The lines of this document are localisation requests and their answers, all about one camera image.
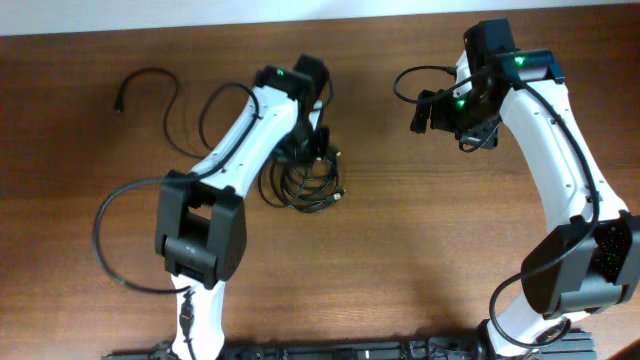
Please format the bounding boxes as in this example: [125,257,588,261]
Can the black pulled-out cable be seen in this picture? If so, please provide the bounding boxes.
[113,67,211,161]

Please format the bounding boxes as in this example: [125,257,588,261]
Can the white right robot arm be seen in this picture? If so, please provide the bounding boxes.
[410,19,639,359]

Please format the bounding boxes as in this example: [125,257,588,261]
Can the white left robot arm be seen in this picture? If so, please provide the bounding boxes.
[155,54,330,359]

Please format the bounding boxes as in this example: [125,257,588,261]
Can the black coiled cable bundle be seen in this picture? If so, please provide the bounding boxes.
[257,147,347,215]

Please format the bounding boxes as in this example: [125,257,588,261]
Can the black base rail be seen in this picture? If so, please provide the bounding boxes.
[102,329,599,360]

